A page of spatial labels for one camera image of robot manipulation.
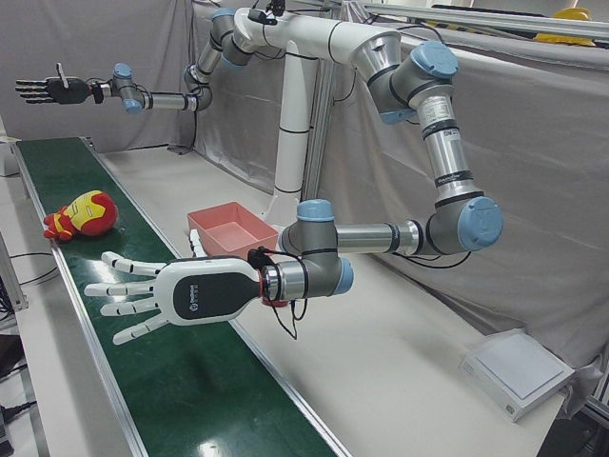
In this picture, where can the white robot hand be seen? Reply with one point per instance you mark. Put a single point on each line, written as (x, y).
(209, 295)

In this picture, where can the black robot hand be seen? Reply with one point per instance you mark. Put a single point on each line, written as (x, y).
(66, 90)

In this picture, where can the red yellow plush toy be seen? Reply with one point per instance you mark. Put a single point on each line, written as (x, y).
(90, 214)

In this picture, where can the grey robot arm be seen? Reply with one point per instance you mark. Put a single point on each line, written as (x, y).
(442, 143)
(166, 101)

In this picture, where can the pink plastic basket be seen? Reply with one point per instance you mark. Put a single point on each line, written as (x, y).
(228, 233)

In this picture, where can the white control box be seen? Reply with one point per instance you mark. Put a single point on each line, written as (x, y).
(7, 159)

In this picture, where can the green conveyor belt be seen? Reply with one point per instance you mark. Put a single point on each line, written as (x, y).
(143, 362)

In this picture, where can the white flat box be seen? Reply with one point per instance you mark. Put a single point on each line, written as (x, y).
(518, 366)

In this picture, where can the grey cloth curtain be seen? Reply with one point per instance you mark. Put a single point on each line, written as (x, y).
(523, 200)

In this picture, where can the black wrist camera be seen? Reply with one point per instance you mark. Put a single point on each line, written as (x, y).
(258, 259)
(97, 93)

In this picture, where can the aluminium frame post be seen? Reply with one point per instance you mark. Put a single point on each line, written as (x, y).
(319, 143)

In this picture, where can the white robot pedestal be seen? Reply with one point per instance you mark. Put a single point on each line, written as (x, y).
(290, 119)

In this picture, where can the black head camera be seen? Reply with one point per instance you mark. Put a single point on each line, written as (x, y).
(261, 15)

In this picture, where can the aluminium frame beam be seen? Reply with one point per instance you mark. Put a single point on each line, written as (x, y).
(476, 16)

